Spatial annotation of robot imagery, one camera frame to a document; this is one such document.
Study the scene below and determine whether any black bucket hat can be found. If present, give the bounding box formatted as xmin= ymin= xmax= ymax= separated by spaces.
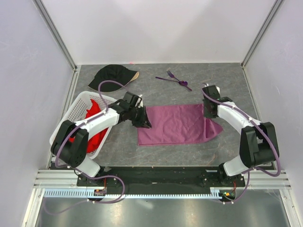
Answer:
xmin=88 ymin=64 xmax=140 ymax=91

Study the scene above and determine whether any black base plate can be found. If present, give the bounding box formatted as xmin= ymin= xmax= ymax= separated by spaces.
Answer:
xmin=77 ymin=166 xmax=245 ymax=194

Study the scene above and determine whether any right aluminium frame post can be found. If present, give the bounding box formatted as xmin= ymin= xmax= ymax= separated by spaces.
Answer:
xmin=241 ymin=0 xmax=284 ymax=69

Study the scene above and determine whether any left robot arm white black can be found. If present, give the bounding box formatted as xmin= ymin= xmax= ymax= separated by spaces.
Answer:
xmin=51 ymin=92 xmax=152 ymax=186

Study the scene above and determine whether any purple cloth napkin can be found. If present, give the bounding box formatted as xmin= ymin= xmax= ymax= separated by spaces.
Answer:
xmin=137 ymin=104 xmax=223 ymax=146

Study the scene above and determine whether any purple spoon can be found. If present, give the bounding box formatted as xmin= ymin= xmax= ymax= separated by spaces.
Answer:
xmin=155 ymin=77 xmax=192 ymax=91

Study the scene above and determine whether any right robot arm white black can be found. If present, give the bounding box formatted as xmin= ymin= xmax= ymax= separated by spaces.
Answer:
xmin=202 ymin=83 xmax=281 ymax=186

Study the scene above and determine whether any red cloth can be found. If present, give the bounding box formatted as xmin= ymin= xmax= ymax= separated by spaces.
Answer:
xmin=74 ymin=99 xmax=118 ymax=153

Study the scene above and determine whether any white plastic basket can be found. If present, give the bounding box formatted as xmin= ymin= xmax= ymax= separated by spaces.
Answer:
xmin=49 ymin=91 xmax=116 ymax=159

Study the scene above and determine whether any blue cable duct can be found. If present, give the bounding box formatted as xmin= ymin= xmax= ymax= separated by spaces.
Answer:
xmin=44 ymin=188 xmax=227 ymax=199

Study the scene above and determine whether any left aluminium frame post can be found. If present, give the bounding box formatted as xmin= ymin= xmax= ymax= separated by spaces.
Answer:
xmin=33 ymin=0 xmax=77 ymax=71

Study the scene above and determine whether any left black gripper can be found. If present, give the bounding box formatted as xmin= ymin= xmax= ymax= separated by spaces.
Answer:
xmin=128 ymin=105 xmax=152 ymax=129

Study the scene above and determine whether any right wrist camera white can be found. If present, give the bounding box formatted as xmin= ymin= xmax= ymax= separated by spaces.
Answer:
xmin=203 ymin=83 xmax=220 ymax=95

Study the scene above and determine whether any purple fork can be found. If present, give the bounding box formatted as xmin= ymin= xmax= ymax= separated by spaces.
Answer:
xmin=167 ymin=70 xmax=181 ymax=84

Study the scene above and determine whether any aluminium frame post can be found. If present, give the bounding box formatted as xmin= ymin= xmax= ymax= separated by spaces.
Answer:
xmin=241 ymin=0 xmax=284 ymax=69
xmin=33 ymin=0 xmax=77 ymax=71

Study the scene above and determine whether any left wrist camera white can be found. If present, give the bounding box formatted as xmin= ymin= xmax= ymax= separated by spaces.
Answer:
xmin=135 ymin=94 xmax=143 ymax=108

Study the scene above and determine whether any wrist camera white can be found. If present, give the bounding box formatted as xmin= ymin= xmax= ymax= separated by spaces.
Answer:
xmin=135 ymin=94 xmax=143 ymax=108
xmin=203 ymin=83 xmax=220 ymax=95

